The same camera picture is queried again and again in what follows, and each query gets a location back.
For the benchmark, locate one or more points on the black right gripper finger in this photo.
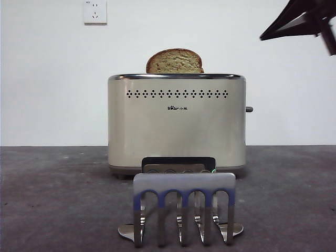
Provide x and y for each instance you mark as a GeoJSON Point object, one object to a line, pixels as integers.
{"type": "Point", "coordinates": [299, 29]}
{"type": "Point", "coordinates": [290, 11]}

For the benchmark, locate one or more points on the brown bread slice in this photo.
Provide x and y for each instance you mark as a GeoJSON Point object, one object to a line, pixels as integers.
{"type": "Point", "coordinates": [174, 61]}

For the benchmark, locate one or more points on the grey toaster lever knob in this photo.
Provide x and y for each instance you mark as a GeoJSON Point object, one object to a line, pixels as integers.
{"type": "Point", "coordinates": [249, 109]}

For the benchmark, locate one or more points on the cream steel toaster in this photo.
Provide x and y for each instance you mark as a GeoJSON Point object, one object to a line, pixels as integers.
{"type": "Point", "coordinates": [157, 131]}

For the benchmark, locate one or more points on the polished steel toast rack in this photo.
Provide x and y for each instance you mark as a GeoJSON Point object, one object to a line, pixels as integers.
{"type": "Point", "coordinates": [183, 179]}

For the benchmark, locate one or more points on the white wall socket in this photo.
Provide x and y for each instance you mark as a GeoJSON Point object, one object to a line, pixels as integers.
{"type": "Point", "coordinates": [95, 13]}

